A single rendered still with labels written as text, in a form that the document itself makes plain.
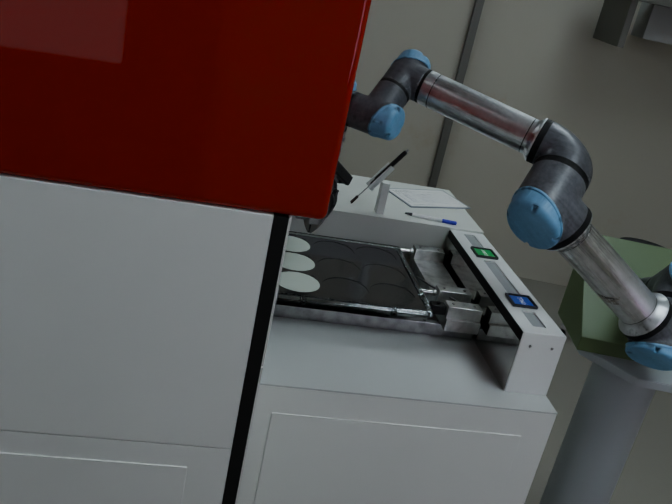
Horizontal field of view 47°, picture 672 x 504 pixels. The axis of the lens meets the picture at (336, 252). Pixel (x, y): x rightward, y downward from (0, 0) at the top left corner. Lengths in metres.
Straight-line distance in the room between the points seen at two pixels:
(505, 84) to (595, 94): 0.49
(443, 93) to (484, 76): 2.65
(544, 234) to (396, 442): 0.49
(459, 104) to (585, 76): 2.81
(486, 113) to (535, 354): 0.50
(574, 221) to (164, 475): 0.88
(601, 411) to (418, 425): 0.63
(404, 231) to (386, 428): 0.65
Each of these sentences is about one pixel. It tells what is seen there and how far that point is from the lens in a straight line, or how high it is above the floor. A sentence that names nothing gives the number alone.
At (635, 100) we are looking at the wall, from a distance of 4.52.
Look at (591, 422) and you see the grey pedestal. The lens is 2.05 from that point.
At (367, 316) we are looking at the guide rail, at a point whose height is 0.85.
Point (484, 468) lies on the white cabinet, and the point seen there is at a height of 0.67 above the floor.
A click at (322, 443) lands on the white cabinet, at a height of 0.70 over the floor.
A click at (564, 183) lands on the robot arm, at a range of 1.53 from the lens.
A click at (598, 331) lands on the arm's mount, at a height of 0.87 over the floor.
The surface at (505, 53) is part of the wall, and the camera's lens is 4.29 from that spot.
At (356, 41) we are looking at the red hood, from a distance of 1.02.
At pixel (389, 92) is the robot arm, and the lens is 1.63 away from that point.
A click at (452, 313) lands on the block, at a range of 1.71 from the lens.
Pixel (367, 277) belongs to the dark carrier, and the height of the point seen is 0.90.
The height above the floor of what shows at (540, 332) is 0.96.
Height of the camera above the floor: 1.58
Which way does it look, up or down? 21 degrees down
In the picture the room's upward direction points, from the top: 12 degrees clockwise
